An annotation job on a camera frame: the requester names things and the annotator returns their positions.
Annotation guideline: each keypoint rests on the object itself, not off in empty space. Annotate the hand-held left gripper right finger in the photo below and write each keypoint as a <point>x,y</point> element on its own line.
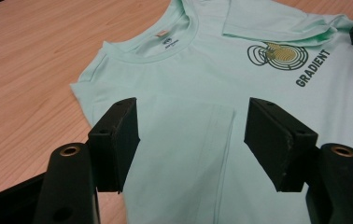
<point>277,146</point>

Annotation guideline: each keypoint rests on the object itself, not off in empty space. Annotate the mint green t-shirt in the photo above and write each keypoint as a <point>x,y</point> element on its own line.
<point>180,84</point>

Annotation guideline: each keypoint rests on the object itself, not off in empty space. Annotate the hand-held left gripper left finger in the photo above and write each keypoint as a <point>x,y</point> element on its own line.
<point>115,146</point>

